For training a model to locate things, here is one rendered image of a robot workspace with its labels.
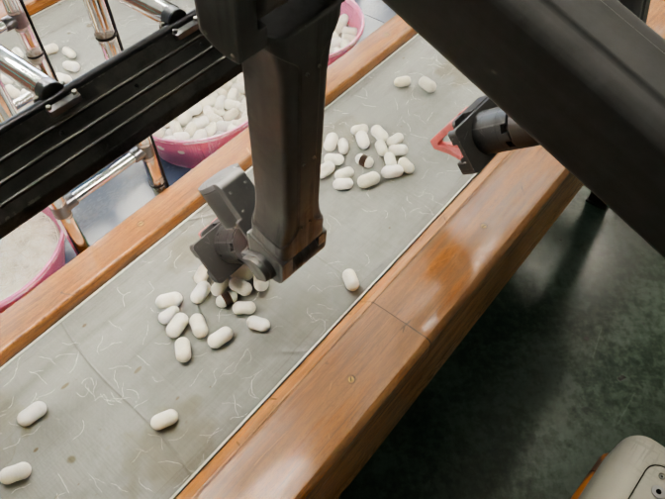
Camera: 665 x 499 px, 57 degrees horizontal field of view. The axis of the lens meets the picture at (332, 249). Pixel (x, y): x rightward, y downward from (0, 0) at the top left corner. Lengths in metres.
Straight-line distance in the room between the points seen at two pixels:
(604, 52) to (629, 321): 1.62
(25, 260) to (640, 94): 0.90
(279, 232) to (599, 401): 1.24
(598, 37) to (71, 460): 0.72
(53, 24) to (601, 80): 1.32
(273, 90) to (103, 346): 0.53
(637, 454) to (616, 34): 1.16
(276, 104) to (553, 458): 1.30
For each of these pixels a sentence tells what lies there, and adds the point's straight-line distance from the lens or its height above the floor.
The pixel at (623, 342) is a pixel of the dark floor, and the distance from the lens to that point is 1.83.
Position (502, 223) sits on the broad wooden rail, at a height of 0.76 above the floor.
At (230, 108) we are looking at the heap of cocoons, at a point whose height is 0.74.
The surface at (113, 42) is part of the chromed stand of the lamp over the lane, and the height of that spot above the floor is 1.02.
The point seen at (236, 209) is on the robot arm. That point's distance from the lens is 0.71.
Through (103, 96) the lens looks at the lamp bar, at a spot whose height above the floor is 1.09.
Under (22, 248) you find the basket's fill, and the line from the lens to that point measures 1.04.
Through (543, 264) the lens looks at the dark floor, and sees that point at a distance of 1.90.
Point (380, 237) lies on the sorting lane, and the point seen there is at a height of 0.74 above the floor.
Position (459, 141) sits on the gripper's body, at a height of 0.93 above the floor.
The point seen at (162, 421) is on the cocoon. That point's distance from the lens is 0.79.
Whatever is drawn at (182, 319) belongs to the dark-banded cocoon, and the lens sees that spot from 0.85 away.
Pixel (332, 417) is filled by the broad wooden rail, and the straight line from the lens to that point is 0.75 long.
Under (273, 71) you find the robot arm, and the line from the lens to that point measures 0.43.
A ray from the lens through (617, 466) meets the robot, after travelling 1.36.
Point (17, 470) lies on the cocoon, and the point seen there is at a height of 0.76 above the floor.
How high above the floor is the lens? 1.46
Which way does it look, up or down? 53 degrees down
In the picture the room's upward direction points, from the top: 2 degrees counter-clockwise
